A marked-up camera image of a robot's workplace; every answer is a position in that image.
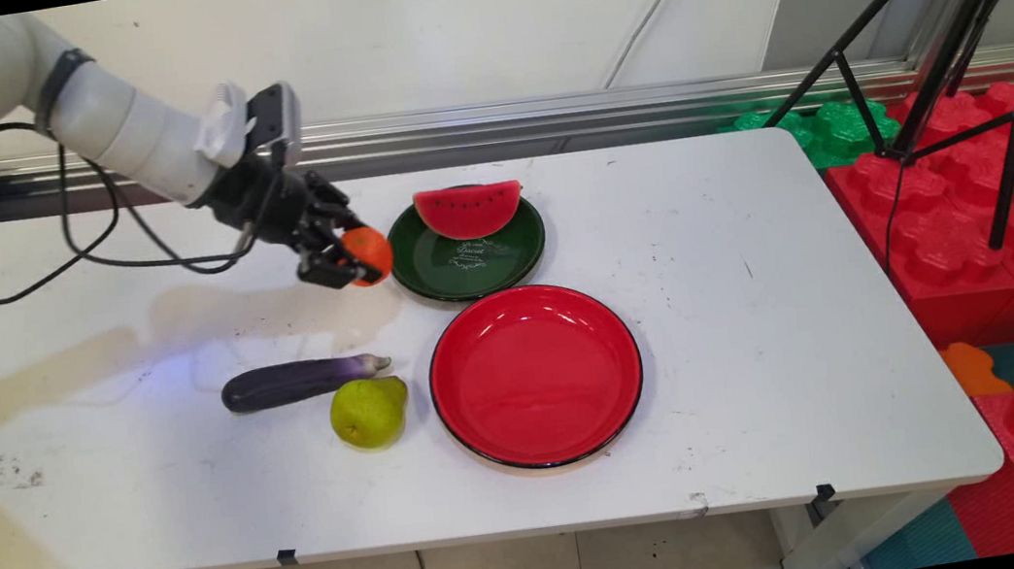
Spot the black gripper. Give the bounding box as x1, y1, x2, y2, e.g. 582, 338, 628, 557
186, 141, 387, 309

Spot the orange tangerine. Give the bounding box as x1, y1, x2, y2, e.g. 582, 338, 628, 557
340, 222, 398, 290

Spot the dark green plate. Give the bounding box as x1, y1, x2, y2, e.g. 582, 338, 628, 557
380, 178, 554, 312

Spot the red watermelon slice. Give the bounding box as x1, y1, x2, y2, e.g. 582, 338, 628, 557
412, 177, 527, 247

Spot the purple eggplant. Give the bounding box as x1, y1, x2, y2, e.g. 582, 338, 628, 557
218, 349, 397, 418

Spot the green pear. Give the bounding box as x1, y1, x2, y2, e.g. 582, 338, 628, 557
326, 372, 416, 454

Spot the red plate black rim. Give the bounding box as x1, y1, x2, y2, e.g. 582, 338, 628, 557
418, 271, 656, 483

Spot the wide green foam block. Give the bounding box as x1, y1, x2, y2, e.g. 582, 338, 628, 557
718, 91, 906, 184

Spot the white table leg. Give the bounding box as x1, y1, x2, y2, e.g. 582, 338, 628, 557
771, 484, 959, 569

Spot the large red foam block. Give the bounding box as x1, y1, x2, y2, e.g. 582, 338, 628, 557
815, 80, 1014, 366

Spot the orange foam piece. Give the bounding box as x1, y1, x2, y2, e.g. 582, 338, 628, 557
939, 337, 1013, 402

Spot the black tripod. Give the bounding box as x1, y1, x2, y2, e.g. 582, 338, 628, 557
749, 0, 1014, 278

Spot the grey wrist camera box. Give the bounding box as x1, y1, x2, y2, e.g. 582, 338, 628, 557
239, 81, 308, 174

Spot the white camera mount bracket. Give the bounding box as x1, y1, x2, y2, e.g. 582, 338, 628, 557
186, 78, 259, 174

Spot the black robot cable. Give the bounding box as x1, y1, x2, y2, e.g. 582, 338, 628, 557
0, 90, 273, 305

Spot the aluminium rail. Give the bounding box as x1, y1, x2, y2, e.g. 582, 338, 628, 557
0, 28, 1014, 228

